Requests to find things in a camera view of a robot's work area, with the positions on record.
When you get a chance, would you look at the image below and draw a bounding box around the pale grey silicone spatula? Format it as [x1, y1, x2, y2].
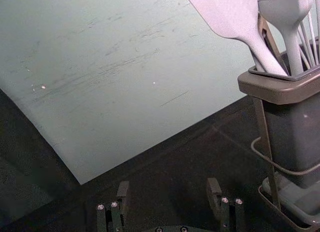
[181, 0, 289, 77]

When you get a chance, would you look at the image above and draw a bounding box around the grey utensil holder brown rim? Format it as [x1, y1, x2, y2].
[236, 65, 320, 192]

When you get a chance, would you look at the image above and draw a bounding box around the steel wire whisk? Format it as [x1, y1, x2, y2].
[296, 0, 320, 68]

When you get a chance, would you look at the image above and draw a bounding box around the pale grey silicone brush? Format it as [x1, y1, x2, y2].
[254, 0, 314, 76]

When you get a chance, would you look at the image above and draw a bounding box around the black table cloth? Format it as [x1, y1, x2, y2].
[0, 88, 320, 232]

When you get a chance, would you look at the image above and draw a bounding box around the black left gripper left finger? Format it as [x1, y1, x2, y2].
[96, 180, 130, 232]

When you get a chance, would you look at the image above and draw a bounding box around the plain pale wall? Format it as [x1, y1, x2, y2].
[0, 0, 320, 185]

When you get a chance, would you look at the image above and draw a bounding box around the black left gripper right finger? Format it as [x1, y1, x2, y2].
[206, 177, 245, 232]

